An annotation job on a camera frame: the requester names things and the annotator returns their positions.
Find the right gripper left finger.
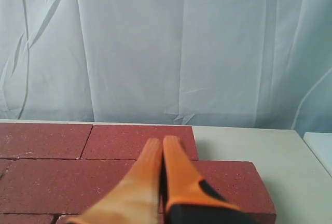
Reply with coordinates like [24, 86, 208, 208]
[67, 138, 162, 224]

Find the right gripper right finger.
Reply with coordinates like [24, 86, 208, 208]
[163, 135, 244, 223]

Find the white backdrop sheet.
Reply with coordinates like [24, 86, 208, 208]
[1, 0, 331, 135]

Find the red brick white speckled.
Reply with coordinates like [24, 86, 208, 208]
[56, 212, 169, 224]

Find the red brick third row right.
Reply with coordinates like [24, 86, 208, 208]
[1, 214, 53, 224]

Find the red brick once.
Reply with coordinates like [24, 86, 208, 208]
[1, 159, 134, 214]

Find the red brick second row right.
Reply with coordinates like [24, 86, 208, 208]
[0, 159, 12, 178]

